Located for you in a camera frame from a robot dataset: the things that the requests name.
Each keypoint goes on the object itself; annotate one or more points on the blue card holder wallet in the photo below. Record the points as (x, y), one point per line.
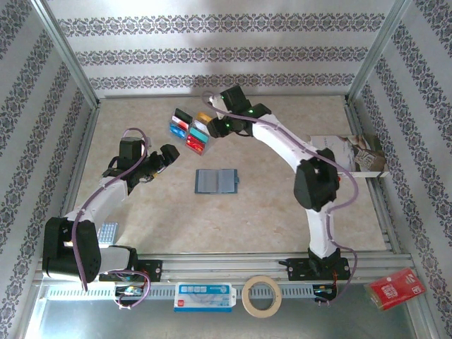
(212, 181)

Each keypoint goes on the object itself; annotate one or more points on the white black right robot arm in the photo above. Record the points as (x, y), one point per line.
(282, 144)

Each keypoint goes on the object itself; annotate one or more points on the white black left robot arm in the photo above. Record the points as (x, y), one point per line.
(106, 196)

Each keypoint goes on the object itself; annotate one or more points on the teal card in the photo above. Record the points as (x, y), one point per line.
(199, 133)

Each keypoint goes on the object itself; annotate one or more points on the gold card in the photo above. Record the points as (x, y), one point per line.
(202, 116)

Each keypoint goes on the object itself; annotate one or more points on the blue card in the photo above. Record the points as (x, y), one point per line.
(177, 130)

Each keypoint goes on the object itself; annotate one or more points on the clear acrylic card rack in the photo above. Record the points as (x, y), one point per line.
(190, 131)

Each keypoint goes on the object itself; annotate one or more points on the red and white card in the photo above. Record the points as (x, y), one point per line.
(180, 121)

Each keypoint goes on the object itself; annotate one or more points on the black card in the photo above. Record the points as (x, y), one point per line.
(183, 113)

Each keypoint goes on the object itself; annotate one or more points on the aluminium table edge strip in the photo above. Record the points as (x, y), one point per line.
(226, 96)
(392, 245)
(85, 141)

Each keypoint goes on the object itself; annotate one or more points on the small silver grid block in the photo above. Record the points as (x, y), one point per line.
(107, 233)

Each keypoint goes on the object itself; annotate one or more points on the small lit circuit board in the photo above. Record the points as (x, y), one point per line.
(129, 290)
(323, 291)

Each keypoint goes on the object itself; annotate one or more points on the white brown book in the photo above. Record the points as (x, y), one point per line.
(353, 152)

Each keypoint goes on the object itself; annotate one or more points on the white and blue label box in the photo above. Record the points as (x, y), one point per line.
(205, 298)

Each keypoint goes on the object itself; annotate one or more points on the beige masking tape roll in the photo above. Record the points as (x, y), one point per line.
(244, 296)

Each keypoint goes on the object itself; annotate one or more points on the grey metal shelf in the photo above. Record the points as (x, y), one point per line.
(106, 323)

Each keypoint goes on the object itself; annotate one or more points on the red box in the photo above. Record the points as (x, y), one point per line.
(392, 289)

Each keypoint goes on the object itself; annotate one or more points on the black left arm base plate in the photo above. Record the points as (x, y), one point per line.
(152, 270)

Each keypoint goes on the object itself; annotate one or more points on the aluminium mounting rail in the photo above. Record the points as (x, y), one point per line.
(226, 266)

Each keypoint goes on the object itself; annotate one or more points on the aluminium frame post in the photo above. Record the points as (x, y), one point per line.
(376, 53)
(67, 53)

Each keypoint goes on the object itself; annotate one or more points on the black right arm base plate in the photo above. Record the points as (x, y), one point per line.
(296, 270)

